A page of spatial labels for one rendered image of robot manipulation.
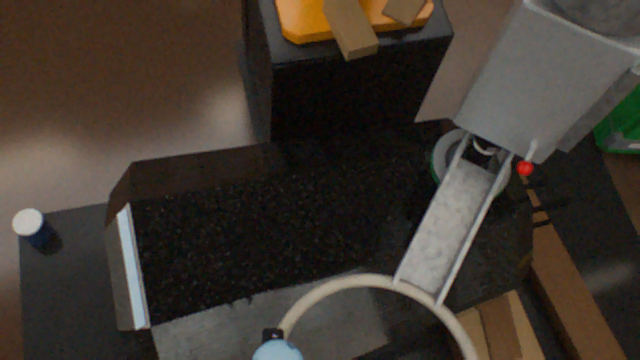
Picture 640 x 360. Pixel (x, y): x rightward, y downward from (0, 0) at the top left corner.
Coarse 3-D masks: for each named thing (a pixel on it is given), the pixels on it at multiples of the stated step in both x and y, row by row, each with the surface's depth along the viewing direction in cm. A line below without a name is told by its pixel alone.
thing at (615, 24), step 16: (560, 0) 95; (576, 0) 93; (592, 0) 91; (608, 0) 89; (624, 0) 88; (576, 16) 95; (592, 16) 93; (608, 16) 92; (624, 16) 91; (608, 32) 95; (624, 32) 94
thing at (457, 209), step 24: (456, 168) 151; (480, 168) 151; (504, 168) 146; (456, 192) 150; (480, 192) 149; (432, 216) 149; (456, 216) 149; (480, 216) 144; (432, 240) 148; (456, 240) 148; (408, 264) 147; (432, 264) 147; (456, 264) 142; (432, 288) 146
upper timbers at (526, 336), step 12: (516, 300) 216; (516, 312) 214; (468, 324) 211; (480, 324) 211; (516, 324) 212; (528, 324) 213; (480, 336) 210; (528, 336) 211; (480, 348) 208; (528, 348) 209; (540, 348) 210
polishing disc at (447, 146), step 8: (464, 128) 170; (448, 136) 169; (456, 136) 169; (472, 136) 170; (440, 144) 168; (448, 144) 168; (456, 144) 168; (440, 152) 167; (448, 152) 167; (496, 152) 168; (504, 152) 168; (440, 160) 166; (448, 160) 166; (496, 160) 167; (440, 168) 165; (488, 168) 166; (496, 168) 166; (440, 176) 164; (504, 176) 165; (504, 184) 164; (496, 192) 163
